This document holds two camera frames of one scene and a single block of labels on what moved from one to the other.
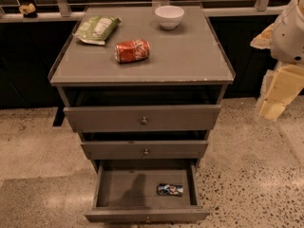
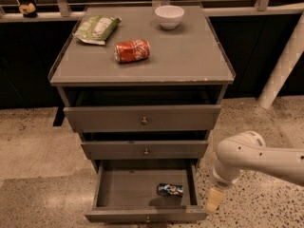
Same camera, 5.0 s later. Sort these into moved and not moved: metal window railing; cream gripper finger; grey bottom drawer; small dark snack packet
Moved: cream gripper finger
Not moved: grey bottom drawer; small dark snack packet; metal window railing
